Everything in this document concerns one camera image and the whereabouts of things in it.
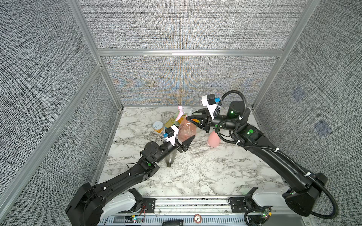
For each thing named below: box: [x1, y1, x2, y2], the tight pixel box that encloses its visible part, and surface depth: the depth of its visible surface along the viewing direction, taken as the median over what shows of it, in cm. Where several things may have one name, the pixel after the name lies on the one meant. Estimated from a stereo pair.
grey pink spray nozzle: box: [175, 105, 184, 122], surface depth 56 cm
